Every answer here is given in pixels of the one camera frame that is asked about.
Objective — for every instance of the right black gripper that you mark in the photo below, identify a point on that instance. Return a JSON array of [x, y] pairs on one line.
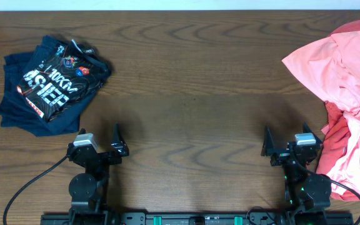
[[269, 149]]

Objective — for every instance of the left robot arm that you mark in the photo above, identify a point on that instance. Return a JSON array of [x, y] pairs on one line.
[[89, 189]]

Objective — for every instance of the red printed t-shirt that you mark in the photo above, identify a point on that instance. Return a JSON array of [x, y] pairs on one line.
[[336, 131]]

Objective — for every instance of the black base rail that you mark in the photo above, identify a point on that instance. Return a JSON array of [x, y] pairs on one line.
[[250, 218]]

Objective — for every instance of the navy folded shirt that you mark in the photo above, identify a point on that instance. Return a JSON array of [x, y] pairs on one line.
[[17, 112]]

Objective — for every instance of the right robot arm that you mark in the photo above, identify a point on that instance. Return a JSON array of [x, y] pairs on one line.
[[307, 192]]

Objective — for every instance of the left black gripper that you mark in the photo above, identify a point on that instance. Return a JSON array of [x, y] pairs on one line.
[[118, 145]]

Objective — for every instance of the black printed folded shirt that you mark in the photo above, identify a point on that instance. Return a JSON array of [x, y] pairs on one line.
[[62, 78]]

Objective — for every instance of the pink t-shirt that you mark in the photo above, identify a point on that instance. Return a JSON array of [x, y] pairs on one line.
[[330, 69]]

